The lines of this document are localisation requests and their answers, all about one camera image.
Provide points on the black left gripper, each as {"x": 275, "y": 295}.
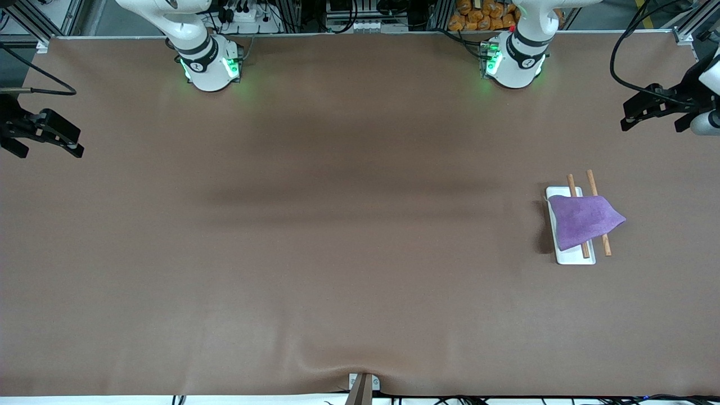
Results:
{"x": 679, "y": 97}

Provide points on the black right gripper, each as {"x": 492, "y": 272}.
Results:
{"x": 10, "y": 119}

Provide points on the purple towel with grey trim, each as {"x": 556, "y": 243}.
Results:
{"x": 585, "y": 219}

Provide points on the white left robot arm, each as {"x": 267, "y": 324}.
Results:
{"x": 520, "y": 56}

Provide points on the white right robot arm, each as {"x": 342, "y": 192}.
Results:
{"x": 208, "y": 62}

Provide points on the white rack with wooden rods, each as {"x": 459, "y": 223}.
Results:
{"x": 574, "y": 257}

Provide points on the white power strip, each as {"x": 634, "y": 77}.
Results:
{"x": 247, "y": 16}

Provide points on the brown table mat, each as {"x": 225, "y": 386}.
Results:
{"x": 337, "y": 225}

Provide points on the small white terminal strip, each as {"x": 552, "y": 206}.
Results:
{"x": 368, "y": 26}

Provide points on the aluminium frame profile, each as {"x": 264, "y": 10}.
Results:
{"x": 31, "y": 25}
{"x": 683, "y": 36}

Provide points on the aluminium camera post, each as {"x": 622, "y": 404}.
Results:
{"x": 360, "y": 392}

